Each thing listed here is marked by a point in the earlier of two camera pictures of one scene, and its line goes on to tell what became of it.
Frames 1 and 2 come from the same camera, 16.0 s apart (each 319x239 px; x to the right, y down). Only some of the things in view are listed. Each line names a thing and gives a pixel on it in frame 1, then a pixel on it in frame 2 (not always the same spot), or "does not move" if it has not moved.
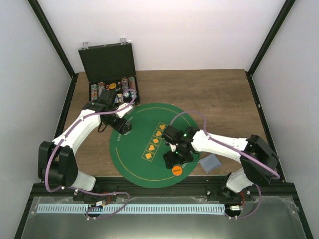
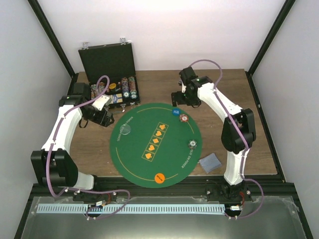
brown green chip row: [131, 85] does not move
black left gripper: [123, 129] -> [104, 123]
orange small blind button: [177, 171] -> [159, 178]
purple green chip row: [125, 85] does not move
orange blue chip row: [101, 86] does not move
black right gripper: [171, 161] -> [196, 102]
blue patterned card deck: [210, 163] does not move
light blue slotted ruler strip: [130, 208] does not move
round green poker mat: [139, 155] does not move
